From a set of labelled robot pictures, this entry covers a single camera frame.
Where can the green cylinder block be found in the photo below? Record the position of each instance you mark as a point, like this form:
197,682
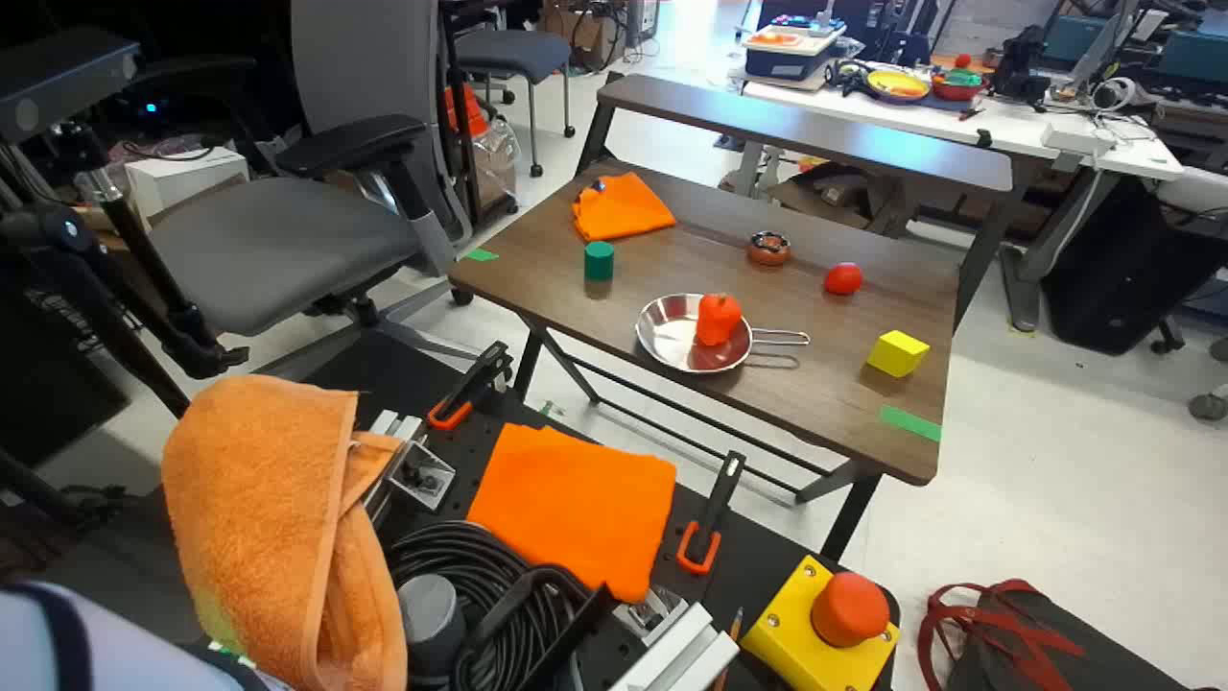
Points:
597,261

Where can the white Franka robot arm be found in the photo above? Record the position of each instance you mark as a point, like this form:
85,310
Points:
35,638

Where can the silver metal pan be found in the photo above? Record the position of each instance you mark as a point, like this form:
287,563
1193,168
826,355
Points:
673,338

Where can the orange toy pepper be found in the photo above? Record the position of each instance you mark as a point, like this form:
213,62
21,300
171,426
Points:
716,320

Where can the folded orange cloth black trim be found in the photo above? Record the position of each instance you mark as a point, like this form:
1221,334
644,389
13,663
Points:
618,209

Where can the flat orange cloth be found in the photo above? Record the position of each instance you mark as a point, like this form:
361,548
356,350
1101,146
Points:
576,506

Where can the green tape marker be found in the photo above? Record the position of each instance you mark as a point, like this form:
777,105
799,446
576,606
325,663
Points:
480,254
913,423

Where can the small brown orange bowl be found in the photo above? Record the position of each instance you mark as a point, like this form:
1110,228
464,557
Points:
768,247

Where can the red toy tomato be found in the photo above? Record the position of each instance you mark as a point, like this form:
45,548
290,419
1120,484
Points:
843,277

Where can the yellow cube block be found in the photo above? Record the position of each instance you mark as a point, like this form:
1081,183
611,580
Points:
896,350

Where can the grey bench table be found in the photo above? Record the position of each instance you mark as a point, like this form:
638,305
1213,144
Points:
808,128

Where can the aluminium profile bar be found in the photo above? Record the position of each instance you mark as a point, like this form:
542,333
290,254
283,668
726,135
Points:
676,646

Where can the small grey chair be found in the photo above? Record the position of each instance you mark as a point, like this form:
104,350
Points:
512,57

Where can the grey cylinder cap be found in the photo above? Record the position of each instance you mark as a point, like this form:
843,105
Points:
429,616

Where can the yellow emergency stop red button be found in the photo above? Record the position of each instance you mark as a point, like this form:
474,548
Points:
797,638

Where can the grey office chair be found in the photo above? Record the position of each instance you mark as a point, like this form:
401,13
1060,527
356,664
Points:
283,233

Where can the tray box with orange content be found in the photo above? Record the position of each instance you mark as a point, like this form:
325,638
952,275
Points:
792,41

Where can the orange terry towel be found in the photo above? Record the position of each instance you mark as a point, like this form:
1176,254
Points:
283,525

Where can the yellow plate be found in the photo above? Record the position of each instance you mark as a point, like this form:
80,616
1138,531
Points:
900,87

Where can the red bowl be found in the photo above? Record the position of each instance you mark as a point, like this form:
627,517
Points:
956,87

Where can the black bag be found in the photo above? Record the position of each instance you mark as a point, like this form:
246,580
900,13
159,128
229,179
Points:
1115,270

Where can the white background table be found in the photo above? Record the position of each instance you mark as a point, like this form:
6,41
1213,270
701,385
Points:
1126,144

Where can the wooden table black frame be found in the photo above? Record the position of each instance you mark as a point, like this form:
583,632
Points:
819,389

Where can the metal mounting bracket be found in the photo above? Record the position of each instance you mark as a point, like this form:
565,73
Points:
418,466

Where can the black camera tripod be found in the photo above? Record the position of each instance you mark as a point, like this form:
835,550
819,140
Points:
80,254

